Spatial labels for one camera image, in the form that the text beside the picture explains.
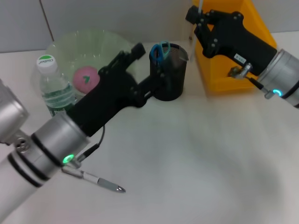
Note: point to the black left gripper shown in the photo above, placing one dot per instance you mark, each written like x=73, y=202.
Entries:
x=105, y=100

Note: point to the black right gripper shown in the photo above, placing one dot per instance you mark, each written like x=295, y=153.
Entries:
x=233, y=37

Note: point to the clear plastic ruler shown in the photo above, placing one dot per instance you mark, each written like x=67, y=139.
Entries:
x=195, y=39

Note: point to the blue capped scissors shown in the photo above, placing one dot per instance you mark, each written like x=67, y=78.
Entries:
x=157, y=54

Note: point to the pink toy peach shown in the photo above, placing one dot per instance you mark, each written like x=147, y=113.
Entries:
x=81, y=79

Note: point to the clear green-label water bottle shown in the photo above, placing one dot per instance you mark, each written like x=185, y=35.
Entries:
x=56, y=93

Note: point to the silver ballpoint pen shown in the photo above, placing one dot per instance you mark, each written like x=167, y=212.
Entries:
x=105, y=183

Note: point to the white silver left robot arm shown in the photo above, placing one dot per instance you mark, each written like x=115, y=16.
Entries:
x=46, y=144

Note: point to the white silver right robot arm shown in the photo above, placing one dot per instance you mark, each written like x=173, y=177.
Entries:
x=282, y=74

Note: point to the black mesh pen holder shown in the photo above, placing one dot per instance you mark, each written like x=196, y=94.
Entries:
x=177, y=77

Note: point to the translucent green fruit bowl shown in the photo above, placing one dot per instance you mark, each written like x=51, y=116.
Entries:
x=77, y=46

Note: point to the yellow plastic bin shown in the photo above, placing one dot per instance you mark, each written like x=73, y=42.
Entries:
x=257, y=30

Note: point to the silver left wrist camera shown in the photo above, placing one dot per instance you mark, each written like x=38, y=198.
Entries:
x=9, y=109

